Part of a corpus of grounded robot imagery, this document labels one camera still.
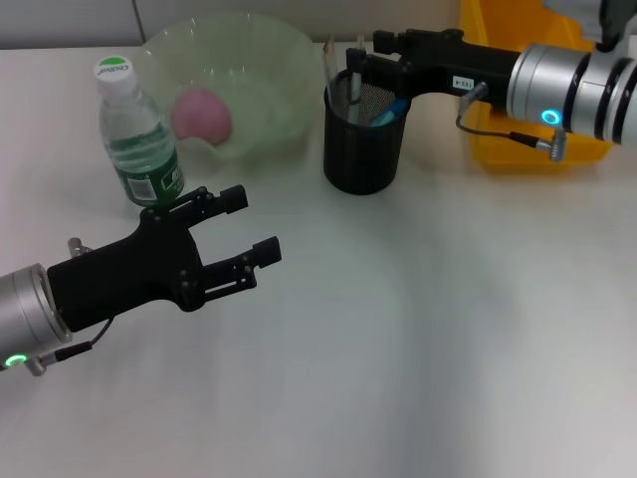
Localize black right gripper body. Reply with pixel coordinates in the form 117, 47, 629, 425
396, 28, 522, 109

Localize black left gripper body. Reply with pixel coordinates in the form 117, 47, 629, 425
47, 205, 206, 334

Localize grey clear ballpoint pen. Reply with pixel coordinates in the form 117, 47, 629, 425
349, 33, 367, 124

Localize blue sheathed scissors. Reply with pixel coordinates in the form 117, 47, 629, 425
370, 98, 411, 128

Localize clear plastic ruler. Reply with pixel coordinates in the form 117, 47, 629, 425
321, 33, 343, 101

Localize pink toy peach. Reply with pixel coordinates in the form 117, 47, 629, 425
170, 85, 234, 147

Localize clear water bottle green label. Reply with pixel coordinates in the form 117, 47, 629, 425
95, 55, 188, 210

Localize black mesh pen holder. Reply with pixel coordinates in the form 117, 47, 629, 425
321, 68, 411, 196

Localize pale green glass fruit plate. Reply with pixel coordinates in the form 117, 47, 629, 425
140, 12, 320, 161

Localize yellow plastic bin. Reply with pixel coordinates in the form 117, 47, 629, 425
456, 0, 616, 173

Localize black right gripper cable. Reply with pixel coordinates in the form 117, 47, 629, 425
455, 82, 568, 163

